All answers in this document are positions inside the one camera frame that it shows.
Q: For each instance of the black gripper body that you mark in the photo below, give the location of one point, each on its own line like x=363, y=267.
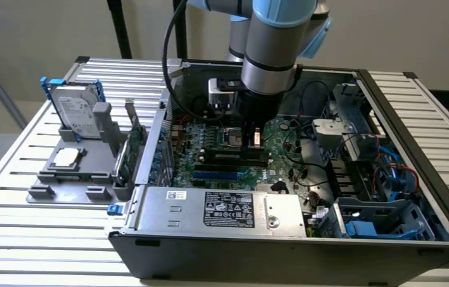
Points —
x=262, y=104

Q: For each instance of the dark RAM stick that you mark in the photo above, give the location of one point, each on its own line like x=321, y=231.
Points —
x=229, y=155

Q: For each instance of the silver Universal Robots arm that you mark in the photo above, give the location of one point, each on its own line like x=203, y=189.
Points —
x=269, y=45

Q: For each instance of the black RAM slot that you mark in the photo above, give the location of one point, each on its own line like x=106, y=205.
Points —
x=229, y=165

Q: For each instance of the blue expansion slot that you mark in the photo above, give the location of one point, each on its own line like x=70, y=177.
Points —
x=217, y=175

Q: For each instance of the CPU socket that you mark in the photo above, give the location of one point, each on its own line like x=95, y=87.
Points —
x=229, y=136

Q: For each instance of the green motherboard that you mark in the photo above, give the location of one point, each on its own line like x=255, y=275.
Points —
x=281, y=146

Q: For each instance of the grey plastic shroud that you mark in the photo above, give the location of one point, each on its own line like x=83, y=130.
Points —
x=333, y=127

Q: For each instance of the metal disk bay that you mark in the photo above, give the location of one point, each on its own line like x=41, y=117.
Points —
x=349, y=104

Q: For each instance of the green graphics card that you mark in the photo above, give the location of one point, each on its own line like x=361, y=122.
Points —
x=130, y=149

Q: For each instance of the silver power supply unit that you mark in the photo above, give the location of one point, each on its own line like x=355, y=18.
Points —
x=193, y=215

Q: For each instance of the black stand pole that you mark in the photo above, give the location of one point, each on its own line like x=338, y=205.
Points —
x=183, y=30
x=121, y=30

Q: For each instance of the blue grey drive cage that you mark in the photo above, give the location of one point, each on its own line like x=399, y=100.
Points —
x=369, y=209

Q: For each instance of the grey parts rack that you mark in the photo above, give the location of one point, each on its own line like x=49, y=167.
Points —
x=97, y=155

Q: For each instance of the black open PC case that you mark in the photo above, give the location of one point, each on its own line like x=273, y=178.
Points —
x=249, y=260

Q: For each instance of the blue case latch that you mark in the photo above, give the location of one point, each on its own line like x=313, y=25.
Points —
x=115, y=209

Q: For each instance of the silver hard disk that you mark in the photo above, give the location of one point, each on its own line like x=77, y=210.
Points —
x=75, y=110

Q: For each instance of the silver CPU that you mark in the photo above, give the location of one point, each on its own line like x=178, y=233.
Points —
x=67, y=157

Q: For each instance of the blue disk carrier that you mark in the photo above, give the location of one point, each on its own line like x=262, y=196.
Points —
x=55, y=81

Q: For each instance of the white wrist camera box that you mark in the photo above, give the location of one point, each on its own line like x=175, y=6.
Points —
x=222, y=95

